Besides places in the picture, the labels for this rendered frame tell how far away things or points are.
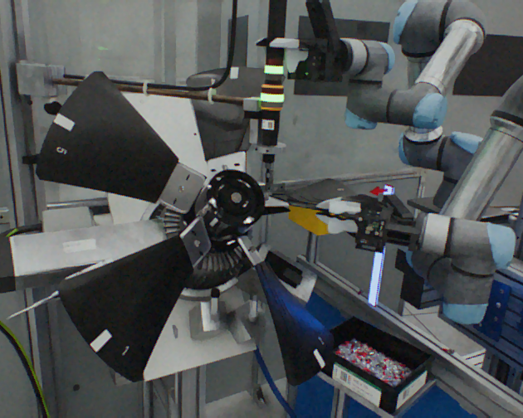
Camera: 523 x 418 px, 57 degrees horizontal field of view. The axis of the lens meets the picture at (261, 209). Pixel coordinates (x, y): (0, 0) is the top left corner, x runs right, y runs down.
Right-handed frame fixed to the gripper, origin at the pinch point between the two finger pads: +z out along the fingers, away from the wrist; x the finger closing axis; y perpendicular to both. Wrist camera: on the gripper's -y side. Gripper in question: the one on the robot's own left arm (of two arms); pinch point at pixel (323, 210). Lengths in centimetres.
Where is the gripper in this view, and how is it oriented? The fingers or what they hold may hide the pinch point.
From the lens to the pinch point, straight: 100.0
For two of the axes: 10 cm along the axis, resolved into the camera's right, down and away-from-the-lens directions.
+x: -0.1, 9.1, 4.1
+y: -4.0, 3.7, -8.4
